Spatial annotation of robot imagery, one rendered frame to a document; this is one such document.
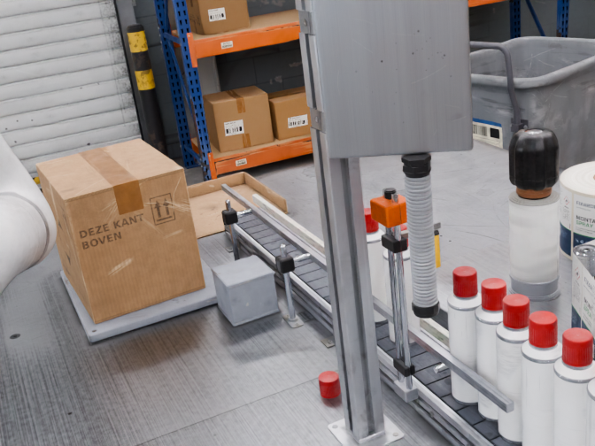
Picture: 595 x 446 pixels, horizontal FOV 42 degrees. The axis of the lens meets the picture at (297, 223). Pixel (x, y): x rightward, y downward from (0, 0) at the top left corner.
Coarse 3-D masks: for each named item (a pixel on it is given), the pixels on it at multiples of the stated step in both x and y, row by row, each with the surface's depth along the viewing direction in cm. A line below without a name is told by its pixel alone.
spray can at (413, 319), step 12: (384, 252) 123; (408, 252) 122; (384, 264) 123; (396, 264) 121; (408, 264) 122; (384, 276) 125; (408, 276) 122; (408, 288) 123; (408, 300) 124; (408, 312) 125
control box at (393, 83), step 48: (336, 0) 85; (384, 0) 84; (432, 0) 83; (336, 48) 87; (384, 48) 86; (432, 48) 85; (336, 96) 89; (384, 96) 88; (432, 96) 87; (336, 144) 91; (384, 144) 90; (432, 144) 89
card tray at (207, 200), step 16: (240, 176) 225; (192, 192) 220; (208, 192) 223; (224, 192) 222; (240, 192) 220; (256, 192) 218; (272, 192) 208; (192, 208) 213; (208, 208) 211; (224, 208) 210; (240, 208) 208; (208, 224) 200
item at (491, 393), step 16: (256, 208) 171; (272, 224) 161; (288, 240) 155; (320, 256) 144; (384, 304) 124; (400, 320) 119; (416, 336) 115; (432, 352) 111; (448, 352) 109; (464, 368) 105; (480, 384) 101; (496, 400) 99
